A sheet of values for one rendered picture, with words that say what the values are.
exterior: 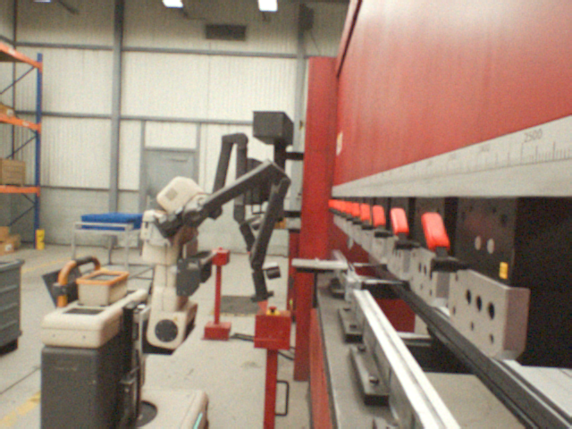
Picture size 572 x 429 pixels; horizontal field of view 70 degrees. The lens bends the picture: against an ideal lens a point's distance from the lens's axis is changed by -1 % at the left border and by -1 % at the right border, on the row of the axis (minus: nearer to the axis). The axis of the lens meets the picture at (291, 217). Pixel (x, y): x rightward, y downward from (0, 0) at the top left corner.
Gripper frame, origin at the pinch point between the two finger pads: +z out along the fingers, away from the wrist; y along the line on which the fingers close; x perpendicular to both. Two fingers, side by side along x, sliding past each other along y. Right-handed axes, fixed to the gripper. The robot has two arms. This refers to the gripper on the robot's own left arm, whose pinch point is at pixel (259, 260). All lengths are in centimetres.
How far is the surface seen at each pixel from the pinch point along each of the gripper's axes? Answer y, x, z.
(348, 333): -77, -27, 24
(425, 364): -65, -47, 50
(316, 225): 84, -35, 3
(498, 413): 51, -92, 158
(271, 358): -23.7, 10.3, 40.3
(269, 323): -30.9, 2.9, 23.2
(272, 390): -24, 16, 54
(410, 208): -127, -49, -11
